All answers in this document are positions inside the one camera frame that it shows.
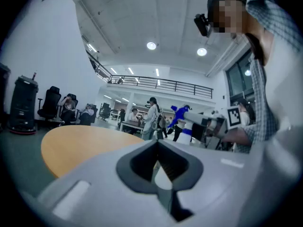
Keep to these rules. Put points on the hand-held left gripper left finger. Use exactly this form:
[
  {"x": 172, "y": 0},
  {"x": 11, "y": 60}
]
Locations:
[{"x": 99, "y": 193}]

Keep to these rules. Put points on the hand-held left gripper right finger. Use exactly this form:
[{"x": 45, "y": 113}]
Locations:
[{"x": 225, "y": 185}]

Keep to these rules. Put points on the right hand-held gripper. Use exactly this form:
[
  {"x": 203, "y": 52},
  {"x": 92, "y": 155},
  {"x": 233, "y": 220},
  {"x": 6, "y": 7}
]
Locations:
[{"x": 234, "y": 117}]

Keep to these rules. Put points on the white spray bottle blue nozzle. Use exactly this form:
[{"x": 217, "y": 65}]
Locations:
[{"x": 184, "y": 138}]

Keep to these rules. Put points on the person's right forearm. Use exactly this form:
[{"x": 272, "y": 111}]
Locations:
[{"x": 246, "y": 137}]

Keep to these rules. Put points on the black balcony railing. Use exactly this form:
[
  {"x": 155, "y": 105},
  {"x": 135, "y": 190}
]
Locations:
[{"x": 176, "y": 86}]

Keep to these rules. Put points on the round wooden table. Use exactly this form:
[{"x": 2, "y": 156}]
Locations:
[{"x": 78, "y": 145}]

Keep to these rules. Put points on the dark framed window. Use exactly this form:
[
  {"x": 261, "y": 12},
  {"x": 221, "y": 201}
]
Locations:
[{"x": 236, "y": 79}]

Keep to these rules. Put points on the white office desk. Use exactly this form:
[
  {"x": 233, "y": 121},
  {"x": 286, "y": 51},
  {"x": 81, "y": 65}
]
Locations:
[{"x": 130, "y": 123}]

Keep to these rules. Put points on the round ceiling light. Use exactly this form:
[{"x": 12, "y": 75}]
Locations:
[
  {"x": 202, "y": 51},
  {"x": 151, "y": 45}
]

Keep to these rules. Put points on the black office chair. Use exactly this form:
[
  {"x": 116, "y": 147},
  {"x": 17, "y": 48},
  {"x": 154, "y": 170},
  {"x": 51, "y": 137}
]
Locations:
[
  {"x": 50, "y": 100},
  {"x": 94, "y": 113},
  {"x": 75, "y": 100},
  {"x": 105, "y": 110}
]

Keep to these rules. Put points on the person's torso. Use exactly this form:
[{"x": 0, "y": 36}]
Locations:
[{"x": 284, "y": 79}]

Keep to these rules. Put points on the person's head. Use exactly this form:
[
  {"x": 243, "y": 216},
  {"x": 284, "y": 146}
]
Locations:
[{"x": 227, "y": 13}]

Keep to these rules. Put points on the black wheeled cart red base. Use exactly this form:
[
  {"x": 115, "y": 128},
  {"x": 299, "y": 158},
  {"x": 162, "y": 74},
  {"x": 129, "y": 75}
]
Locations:
[{"x": 23, "y": 103}]

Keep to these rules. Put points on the tall black cabinet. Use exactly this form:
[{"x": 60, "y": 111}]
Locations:
[{"x": 3, "y": 91}]

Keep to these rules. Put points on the black head-worn camera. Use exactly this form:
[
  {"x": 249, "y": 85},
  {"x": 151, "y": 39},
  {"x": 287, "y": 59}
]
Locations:
[{"x": 202, "y": 23}]

